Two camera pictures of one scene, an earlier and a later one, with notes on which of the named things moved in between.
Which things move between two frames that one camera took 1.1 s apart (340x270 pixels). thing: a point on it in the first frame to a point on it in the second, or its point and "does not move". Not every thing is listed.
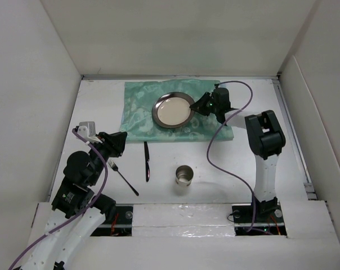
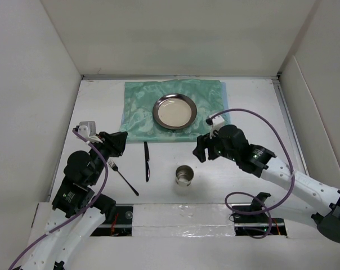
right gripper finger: [206, 98] to [204, 141]
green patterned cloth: [158, 111] does not move
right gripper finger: [200, 107] to [200, 152]
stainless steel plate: [172, 110] does not move
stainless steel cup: [184, 175] does not move
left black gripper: [114, 142] does not move
